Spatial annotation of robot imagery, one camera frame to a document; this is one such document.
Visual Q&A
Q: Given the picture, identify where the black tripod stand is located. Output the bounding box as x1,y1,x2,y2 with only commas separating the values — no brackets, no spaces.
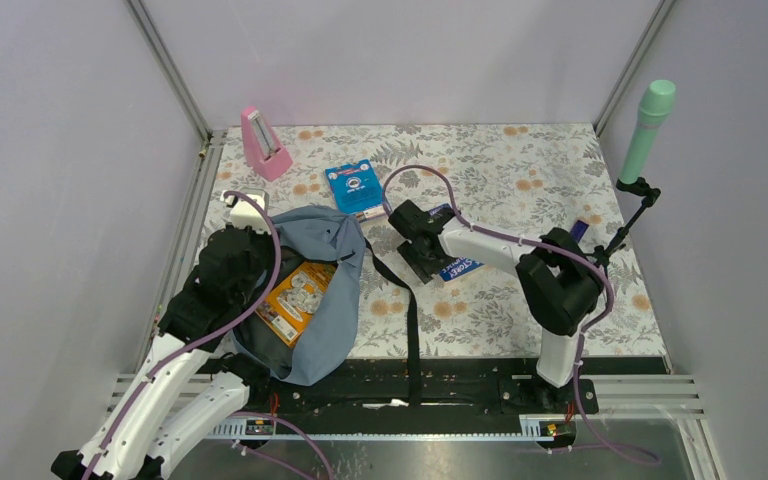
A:
593,177,661,267

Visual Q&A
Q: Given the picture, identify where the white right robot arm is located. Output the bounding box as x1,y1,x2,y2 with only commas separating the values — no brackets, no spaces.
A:
388,200,607,412

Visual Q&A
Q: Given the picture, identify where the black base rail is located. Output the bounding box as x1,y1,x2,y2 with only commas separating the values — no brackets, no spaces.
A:
200,355,599,436

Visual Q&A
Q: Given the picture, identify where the blue treehouse book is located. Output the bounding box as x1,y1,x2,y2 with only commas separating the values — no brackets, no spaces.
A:
427,203,485,284

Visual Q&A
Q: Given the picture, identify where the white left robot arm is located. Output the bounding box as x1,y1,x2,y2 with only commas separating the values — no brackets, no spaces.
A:
51,225,281,479

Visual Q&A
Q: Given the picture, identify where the purple toy brick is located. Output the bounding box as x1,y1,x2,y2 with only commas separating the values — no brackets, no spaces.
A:
570,219,590,243

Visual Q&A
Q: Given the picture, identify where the orange book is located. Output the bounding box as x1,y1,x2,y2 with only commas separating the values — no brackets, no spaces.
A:
256,261,337,347

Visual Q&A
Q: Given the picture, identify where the blue student backpack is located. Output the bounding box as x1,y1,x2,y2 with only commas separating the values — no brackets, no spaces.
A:
230,203,423,407

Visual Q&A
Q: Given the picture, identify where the pink metronome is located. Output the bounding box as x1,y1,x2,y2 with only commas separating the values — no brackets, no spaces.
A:
241,106,293,182

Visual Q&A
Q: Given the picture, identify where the floral tablecloth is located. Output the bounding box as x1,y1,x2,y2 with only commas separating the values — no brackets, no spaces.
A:
175,123,669,360

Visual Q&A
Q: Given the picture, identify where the blue round package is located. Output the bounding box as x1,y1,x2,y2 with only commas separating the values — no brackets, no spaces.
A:
325,159,385,222

